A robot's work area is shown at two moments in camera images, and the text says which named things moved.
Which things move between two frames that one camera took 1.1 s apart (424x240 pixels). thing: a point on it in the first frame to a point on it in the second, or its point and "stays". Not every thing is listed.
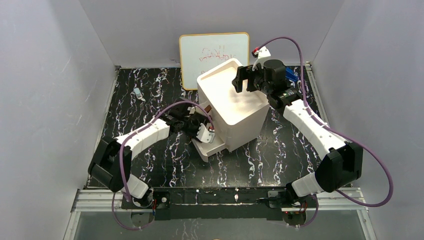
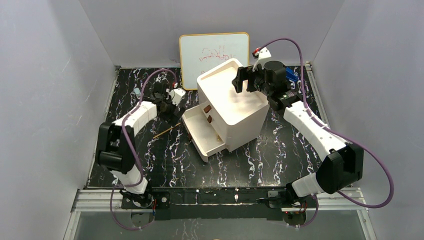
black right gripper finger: x=238 y=81 stays
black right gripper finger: x=253 y=84 stays
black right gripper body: x=251 y=80 stays
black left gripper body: x=192 y=126 to x=168 y=108
